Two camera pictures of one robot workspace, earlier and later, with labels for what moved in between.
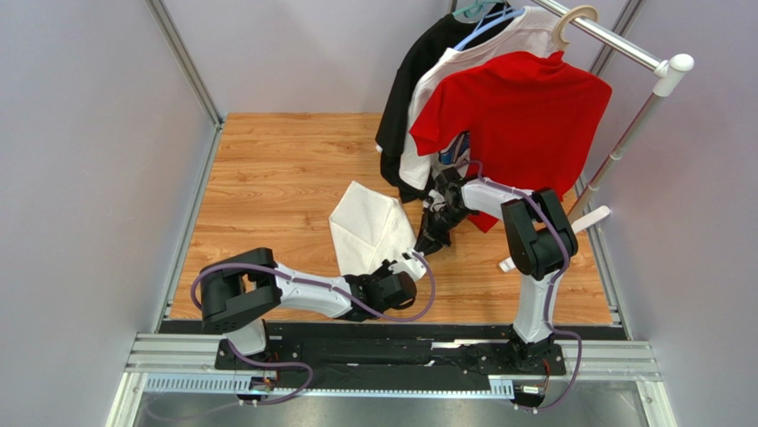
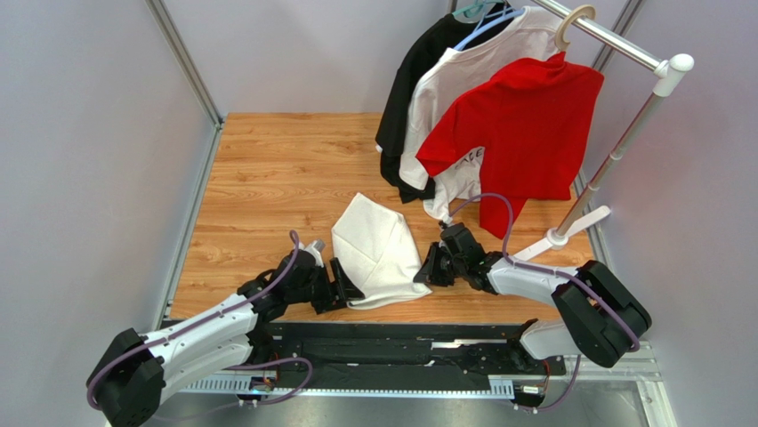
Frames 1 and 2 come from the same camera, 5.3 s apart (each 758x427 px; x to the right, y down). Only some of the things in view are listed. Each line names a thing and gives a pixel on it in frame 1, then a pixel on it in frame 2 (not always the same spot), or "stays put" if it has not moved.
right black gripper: (439, 217) -> (446, 263)
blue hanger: (477, 32) stays put
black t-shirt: (439, 35) stays put
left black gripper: (383, 270) -> (346, 289)
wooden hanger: (559, 35) stays put
